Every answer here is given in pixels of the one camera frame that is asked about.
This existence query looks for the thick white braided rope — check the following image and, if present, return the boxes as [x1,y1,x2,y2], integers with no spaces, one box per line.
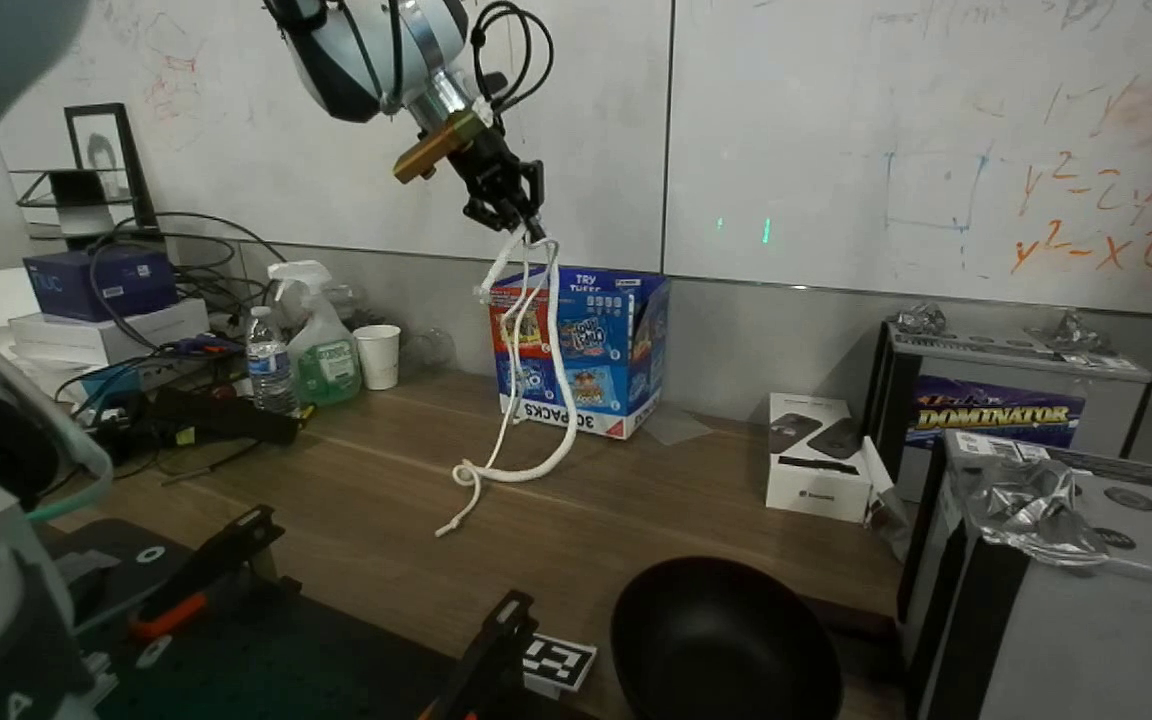
[448,231,585,494]

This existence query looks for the white paper cup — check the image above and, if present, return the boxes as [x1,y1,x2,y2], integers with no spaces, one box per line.
[353,320,408,395]

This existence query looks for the black clamp orange handle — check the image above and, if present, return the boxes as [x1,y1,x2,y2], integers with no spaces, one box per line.
[416,588,545,720]
[120,499,290,658]

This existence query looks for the clear spray bottle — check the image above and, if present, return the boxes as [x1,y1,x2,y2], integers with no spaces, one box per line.
[265,256,370,414]

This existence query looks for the grey metal appliance box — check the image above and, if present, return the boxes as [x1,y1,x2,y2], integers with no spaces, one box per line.
[897,427,1152,720]

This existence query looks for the blue snack box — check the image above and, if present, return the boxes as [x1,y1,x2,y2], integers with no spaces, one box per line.
[483,262,672,450]

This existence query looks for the white box stack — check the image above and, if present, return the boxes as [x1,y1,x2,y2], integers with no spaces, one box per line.
[8,297,216,376]

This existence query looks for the wall whiteboard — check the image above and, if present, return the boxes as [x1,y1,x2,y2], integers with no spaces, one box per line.
[0,0,1152,326]

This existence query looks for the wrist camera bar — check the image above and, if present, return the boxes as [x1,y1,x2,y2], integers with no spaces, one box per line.
[393,116,489,187]

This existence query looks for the black frying pan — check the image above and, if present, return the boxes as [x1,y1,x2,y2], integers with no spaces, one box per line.
[610,553,847,720]

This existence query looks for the plastic water bottle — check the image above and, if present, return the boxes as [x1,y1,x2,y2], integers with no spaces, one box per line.
[244,305,295,414]

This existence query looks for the black white fiducial tag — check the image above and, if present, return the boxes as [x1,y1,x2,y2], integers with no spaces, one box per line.
[515,632,606,706]

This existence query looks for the white phone box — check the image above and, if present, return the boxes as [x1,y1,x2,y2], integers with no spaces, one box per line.
[759,390,897,529]

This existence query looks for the small crumpled foil piece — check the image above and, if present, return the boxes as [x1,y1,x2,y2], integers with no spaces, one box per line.
[1031,313,1121,362]
[890,301,953,345]

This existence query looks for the black desk cables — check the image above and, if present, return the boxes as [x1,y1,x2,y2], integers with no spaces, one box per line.
[77,209,291,362]

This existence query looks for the dark blue cardboard box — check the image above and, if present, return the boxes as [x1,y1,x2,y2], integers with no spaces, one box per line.
[20,240,186,326]

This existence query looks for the thin white rope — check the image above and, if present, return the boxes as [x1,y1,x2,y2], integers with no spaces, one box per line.
[433,231,568,539]

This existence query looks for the crumpled clear plastic wrapper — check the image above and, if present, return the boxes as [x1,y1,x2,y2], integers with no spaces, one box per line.
[962,446,1121,572]

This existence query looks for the black picture frame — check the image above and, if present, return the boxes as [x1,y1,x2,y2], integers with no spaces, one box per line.
[62,100,164,246]

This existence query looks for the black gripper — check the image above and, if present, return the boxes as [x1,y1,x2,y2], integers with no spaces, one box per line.
[448,120,552,246]

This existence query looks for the black tool pile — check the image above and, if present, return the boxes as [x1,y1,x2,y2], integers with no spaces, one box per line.
[92,376,308,468]

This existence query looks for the black wire desk tray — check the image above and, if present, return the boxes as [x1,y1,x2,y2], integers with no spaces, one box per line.
[14,166,140,247]

